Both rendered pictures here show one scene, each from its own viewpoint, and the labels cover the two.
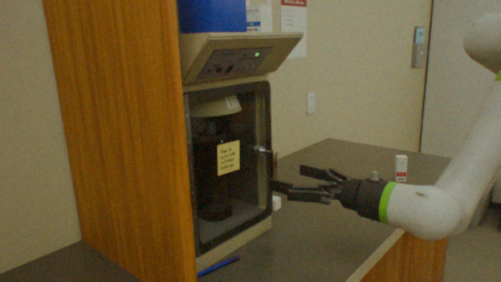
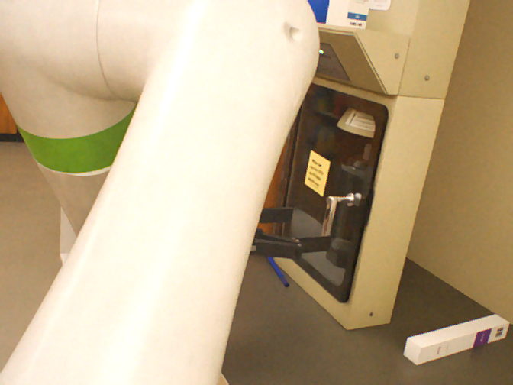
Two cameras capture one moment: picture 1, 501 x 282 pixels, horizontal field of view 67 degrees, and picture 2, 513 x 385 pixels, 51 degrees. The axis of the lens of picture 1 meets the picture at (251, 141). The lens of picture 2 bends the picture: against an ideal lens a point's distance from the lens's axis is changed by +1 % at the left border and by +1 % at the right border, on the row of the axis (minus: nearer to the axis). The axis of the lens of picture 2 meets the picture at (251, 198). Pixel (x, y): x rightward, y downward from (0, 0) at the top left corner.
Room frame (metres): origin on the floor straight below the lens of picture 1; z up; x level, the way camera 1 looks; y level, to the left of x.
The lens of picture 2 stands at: (1.15, -1.02, 1.50)
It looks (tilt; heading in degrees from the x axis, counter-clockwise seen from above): 18 degrees down; 110
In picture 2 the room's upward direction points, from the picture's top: 8 degrees clockwise
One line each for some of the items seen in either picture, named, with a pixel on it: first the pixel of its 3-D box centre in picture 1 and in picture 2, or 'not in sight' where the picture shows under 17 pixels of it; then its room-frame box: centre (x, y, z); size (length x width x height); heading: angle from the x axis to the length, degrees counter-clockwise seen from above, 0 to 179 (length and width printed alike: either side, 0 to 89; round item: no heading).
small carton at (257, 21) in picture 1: (257, 19); (348, 9); (0.91, -0.02, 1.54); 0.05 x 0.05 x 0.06; 57
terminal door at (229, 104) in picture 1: (233, 164); (321, 186); (0.91, 0.05, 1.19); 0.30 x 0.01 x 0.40; 138
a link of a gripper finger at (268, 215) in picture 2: (281, 186); (276, 215); (0.86, -0.07, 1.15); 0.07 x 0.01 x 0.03; 48
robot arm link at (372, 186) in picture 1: (374, 197); not in sight; (0.77, -0.27, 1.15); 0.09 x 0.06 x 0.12; 138
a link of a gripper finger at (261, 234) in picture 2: (332, 180); (268, 241); (0.89, -0.20, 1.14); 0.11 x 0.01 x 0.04; 7
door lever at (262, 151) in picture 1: (269, 164); (336, 217); (0.97, -0.05, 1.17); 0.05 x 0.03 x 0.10; 48
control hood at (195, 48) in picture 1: (244, 55); (324, 52); (0.88, 0.01, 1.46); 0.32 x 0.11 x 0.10; 138
